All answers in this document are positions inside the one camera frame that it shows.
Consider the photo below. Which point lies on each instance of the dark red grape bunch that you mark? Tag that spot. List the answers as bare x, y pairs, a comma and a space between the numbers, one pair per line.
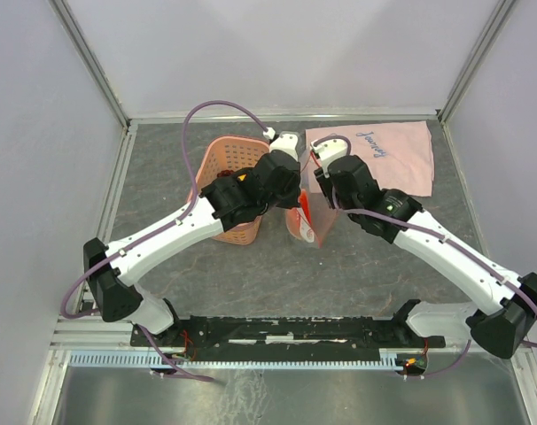
225, 173

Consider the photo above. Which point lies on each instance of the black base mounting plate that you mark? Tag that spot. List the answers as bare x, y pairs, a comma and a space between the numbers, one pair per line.
321, 351

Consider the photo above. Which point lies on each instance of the aluminium frame rail front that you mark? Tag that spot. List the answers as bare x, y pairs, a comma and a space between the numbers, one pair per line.
95, 332

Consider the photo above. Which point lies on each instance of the watermelon slice toy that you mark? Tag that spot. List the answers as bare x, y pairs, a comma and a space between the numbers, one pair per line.
298, 220

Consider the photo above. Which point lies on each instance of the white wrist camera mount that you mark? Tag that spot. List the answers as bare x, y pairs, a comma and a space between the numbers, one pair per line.
287, 142
328, 150

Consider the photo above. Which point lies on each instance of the pink embroidered cloth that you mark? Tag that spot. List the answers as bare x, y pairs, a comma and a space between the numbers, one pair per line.
398, 154

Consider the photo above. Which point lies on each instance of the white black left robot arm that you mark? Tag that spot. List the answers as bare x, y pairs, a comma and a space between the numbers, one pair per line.
114, 270

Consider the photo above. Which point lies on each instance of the clear zip top bag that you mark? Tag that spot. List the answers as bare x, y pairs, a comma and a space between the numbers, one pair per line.
322, 216

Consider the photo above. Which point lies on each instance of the pink plastic perforated basket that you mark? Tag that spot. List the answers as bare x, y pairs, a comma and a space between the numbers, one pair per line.
231, 152

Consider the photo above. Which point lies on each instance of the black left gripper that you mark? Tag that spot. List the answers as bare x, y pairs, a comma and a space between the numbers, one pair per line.
292, 201

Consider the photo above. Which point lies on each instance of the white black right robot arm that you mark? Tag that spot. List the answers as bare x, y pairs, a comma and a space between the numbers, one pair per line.
502, 306

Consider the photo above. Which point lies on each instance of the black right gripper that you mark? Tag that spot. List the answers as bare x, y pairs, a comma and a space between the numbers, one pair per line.
324, 181

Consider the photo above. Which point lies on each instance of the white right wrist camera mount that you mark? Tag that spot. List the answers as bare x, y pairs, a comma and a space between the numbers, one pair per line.
328, 150

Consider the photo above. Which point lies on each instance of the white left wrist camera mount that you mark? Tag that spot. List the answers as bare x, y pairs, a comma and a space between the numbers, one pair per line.
287, 142

